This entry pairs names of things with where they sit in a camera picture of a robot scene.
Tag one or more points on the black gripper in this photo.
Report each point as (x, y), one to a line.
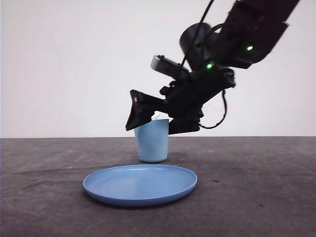
(182, 100)

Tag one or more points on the white plastic fork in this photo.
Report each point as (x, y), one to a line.
(157, 115)

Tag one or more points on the light blue plastic cup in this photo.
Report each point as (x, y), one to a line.
(152, 141)

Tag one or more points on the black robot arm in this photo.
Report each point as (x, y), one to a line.
(249, 33)

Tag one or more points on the blue plastic plate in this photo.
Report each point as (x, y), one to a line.
(140, 185)

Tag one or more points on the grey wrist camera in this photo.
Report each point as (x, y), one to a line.
(168, 67)

